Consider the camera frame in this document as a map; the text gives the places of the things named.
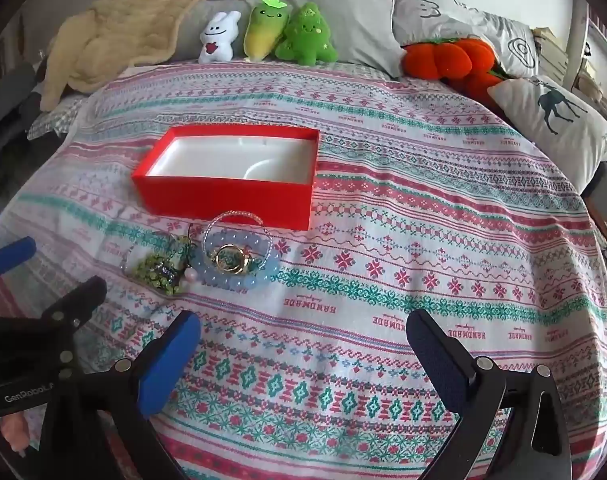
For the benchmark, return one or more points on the white shelf with books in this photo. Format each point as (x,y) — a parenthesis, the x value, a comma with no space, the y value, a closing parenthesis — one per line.
(598,60)

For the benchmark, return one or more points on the grey pillow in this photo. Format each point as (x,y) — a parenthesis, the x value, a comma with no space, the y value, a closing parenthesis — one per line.
(333,0)

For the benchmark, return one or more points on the white deer print pillow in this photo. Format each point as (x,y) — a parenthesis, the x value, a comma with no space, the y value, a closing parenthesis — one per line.
(558,120)

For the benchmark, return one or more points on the green tree plush toy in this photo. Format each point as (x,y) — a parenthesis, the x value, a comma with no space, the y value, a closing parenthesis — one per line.
(306,35)

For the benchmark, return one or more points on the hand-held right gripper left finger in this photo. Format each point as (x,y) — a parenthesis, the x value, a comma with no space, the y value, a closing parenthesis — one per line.
(168,365)

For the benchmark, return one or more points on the person's left hand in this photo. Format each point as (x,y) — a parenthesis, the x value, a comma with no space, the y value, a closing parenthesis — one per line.
(15,432)

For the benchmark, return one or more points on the yellow green radish plush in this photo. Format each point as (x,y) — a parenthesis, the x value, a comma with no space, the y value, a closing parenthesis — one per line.
(263,30)

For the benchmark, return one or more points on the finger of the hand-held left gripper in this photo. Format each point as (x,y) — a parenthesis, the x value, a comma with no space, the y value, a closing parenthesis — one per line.
(80,297)
(8,257)

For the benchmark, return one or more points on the grey checked bedsheet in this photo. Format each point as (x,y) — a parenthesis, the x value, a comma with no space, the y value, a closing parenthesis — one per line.
(58,117)

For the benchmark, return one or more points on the white rabbit plush toy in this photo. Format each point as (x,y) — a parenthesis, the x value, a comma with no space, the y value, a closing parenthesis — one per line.
(218,40)

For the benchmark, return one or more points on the red jewelry box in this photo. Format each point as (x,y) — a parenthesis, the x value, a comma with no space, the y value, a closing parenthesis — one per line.
(223,197)

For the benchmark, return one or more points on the pink bead charm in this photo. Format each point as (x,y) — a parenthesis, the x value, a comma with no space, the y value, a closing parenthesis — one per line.
(192,275)

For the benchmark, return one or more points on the white printed pillow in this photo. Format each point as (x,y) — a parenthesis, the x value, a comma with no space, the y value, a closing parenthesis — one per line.
(463,15)

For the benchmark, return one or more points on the orange pumpkin plush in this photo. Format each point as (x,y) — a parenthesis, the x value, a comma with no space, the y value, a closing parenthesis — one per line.
(443,60)

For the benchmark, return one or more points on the beige fleece blanket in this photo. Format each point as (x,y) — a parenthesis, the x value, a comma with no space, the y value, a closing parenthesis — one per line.
(123,30)

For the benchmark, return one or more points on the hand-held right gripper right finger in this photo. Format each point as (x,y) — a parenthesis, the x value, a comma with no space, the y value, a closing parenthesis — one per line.
(433,355)

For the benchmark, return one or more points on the dark chair with clothes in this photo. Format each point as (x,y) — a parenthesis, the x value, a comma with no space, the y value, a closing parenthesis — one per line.
(8,120)

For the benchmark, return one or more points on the patterned bedspread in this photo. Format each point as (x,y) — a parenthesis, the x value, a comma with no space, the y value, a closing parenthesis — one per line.
(383,240)

